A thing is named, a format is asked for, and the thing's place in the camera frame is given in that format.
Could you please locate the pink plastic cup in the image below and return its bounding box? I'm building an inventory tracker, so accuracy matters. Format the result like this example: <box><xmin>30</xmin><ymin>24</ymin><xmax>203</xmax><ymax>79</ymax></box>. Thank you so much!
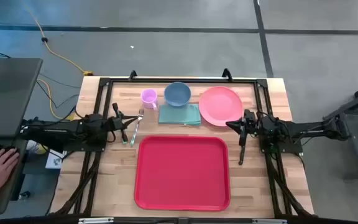
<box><xmin>140</xmin><ymin>88</ymin><xmax>158</xmax><ymax>111</ymax></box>

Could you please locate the blue plastic bowl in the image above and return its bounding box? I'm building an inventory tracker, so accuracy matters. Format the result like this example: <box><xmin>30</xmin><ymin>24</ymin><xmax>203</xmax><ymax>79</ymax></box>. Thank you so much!
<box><xmin>163</xmin><ymin>81</ymin><xmax>192</xmax><ymax>108</ymax></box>

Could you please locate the silver metal bracket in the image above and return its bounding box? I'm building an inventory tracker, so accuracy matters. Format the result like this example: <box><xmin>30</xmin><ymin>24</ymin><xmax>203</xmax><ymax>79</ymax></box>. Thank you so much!
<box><xmin>78</xmin><ymin>217</ymin><xmax>115</xmax><ymax>224</ymax></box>
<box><xmin>252</xmin><ymin>218</ymin><xmax>288</xmax><ymax>224</ymax></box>

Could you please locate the pink plastic plate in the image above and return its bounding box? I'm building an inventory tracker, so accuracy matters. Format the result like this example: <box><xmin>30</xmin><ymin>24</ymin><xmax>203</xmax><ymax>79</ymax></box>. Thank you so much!
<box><xmin>198</xmin><ymin>86</ymin><xmax>244</xmax><ymax>128</ymax></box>

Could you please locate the fork with clear teal handle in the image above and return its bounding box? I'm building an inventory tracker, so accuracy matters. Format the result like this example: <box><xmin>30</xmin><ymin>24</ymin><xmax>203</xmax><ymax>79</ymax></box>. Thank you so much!
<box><xmin>129</xmin><ymin>108</ymin><xmax>145</xmax><ymax>147</ymax></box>

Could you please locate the knife with black handle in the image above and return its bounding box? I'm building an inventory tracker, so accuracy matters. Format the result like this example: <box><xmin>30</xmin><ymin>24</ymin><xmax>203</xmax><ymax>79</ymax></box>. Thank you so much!
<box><xmin>238</xmin><ymin>141</ymin><xmax>247</xmax><ymax>166</ymax></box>

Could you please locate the black caster wheel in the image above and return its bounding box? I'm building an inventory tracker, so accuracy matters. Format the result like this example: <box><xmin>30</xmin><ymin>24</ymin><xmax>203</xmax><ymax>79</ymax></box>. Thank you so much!
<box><xmin>17</xmin><ymin>190</ymin><xmax>32</xmax><ymax>201</ymax></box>

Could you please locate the white printed box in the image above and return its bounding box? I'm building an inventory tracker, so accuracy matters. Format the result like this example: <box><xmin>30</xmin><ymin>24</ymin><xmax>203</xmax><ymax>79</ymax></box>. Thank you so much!
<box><xmin>44</xmin><ymin>149</ymin><xmax>67</xmax><ymax>170</ymax></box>

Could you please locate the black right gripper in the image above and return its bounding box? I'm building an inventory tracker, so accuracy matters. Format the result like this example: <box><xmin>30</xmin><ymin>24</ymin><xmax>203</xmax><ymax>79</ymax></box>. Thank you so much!
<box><xmin>225</xmin><ymin>108</ymin><xmax>260</xmax><ymax>147</ymax></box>

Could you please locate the teal cloth napkin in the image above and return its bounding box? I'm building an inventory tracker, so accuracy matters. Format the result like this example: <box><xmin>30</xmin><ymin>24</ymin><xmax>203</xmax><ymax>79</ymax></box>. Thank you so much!
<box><xmin>157</xmin><ymin>103</ymin><xmax>202</xmax><ymax>127</ymax></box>

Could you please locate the thin black floor cable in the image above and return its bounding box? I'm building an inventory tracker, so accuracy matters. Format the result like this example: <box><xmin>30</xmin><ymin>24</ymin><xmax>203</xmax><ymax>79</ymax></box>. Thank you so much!
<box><xmin>35</xmin><ymin>80</ymin><xmax>80</xmax><ymax>110</ymax></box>
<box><xmin>39</xmin><ymin>73</ymin><xmax>81</xmax><ymax>90</ymax></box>

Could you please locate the grey side desk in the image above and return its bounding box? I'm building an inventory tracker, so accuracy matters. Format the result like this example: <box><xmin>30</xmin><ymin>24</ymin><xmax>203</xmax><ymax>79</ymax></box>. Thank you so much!
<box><xmin>0</xmin><ymin>57</ymin><xmax>44</xmax><ymax>215</ymax></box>

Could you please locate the black aluminium table frame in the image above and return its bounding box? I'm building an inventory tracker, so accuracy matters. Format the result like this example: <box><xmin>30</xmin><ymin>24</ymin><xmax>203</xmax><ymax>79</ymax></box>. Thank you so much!
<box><xmin>50</xmin><ymin>76</ymin><xmax>315</xmax><ymax>218</ymax></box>

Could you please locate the yellow and white container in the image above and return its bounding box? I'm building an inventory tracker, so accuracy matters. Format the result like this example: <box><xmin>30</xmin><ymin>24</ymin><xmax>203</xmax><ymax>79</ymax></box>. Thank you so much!
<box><xmin>25</xmin><ymin>139</ymin><xmax>48</xmax><ymax>156</ymax></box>

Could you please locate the red plastic tray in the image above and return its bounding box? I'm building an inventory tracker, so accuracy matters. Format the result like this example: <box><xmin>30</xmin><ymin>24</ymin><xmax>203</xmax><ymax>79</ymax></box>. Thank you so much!
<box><xmin>134</xmin><ymin>135</ymin><xmax>231</xmax><ymax>212</ymax></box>

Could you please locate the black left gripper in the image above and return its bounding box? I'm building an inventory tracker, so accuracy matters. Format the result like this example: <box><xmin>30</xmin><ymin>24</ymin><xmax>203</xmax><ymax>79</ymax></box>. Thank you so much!
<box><xmin>106</xmin><ymin>101</ymin><xmax>143</xmax><ymax>144</ymax></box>

